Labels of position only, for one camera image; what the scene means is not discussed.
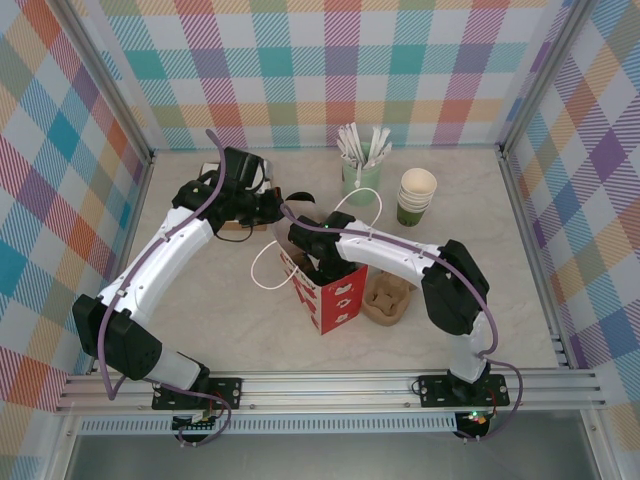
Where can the brown cardboard napkin box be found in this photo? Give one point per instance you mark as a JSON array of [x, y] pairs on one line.
[[235, 226]]

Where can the mint green straw holder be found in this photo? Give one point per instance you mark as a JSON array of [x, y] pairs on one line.
[[370, 192]]

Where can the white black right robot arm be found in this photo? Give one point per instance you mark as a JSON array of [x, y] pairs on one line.
[[395, 252]]

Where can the green paper cup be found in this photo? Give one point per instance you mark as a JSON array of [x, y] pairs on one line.
[[415, 205], [415, 201], [412, 219], [417, 182], [414, 209]]

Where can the aluminium frame rail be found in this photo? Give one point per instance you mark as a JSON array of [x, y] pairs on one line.
[[325, 392], [532, 260]]

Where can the aluminium frame post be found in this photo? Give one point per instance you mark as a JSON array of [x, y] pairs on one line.
[[540, 75], [107, 80]]

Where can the red white paper bag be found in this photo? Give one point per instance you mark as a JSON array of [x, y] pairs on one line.
[[340, 305]]

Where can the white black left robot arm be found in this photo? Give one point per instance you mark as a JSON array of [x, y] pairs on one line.
[[150, 270]]

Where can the small circuit board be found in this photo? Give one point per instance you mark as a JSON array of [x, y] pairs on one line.
[[474, 418], [195, 421]]

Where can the brown pulp cup carrier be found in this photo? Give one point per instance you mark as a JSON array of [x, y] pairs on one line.
[[385, 300]]

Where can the black plastic cup lid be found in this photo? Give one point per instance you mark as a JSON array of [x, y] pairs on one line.
[[302, 195]]

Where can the white wrapped straw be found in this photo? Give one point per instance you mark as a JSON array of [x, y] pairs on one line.
[[344, 142], [358, 147], [352, 145], [380, 157], [384, 145], [375, 142]]

